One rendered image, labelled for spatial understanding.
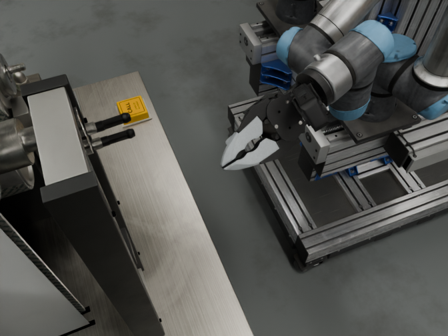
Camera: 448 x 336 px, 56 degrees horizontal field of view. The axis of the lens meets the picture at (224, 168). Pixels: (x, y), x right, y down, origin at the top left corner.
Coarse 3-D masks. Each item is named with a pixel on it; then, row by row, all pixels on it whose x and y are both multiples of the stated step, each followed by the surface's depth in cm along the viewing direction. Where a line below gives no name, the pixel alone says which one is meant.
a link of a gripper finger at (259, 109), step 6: (264, 102) 64; (252, 108) 64; (258, 108) 64; (264, 108) 64; (246, 114) 64; (252, 114) 64; (258, 114) 64; (264, 114) 64; (246, 120) 64; (240, 126) 63
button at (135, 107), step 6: (138, 96) 117; (120, 102) 115; (126, 102) 115; (132, 102) 115; (138, 102) 115; (120, 108) 114; (126, 108) 114; (132, 108) 114; (138, 108) 114; (144, 108) 114; (120, 114) 114; (132, 114) 113; (138, 114) 113; (144, 114) 113; (132, 120) 113; (138, 120) 114
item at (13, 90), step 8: (0, 56) 73; (0, 64) 71; (0, 72) 71; (8, 72) 75; (0, 80) 71; (8, 80) 72; (0, 88) 72; (8, 88) 72; (16, 88) 77; (8, 96) 75
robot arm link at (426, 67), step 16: (432, 48) 97; (416, 64) 104; (432, 64) 99; (400, 80) 109; (416, 80) 104; (432, 80) 101; (400, 96) 111; (416, 96) 106; (432, 96) 103; (416, 112) 111; (432, 112) 105
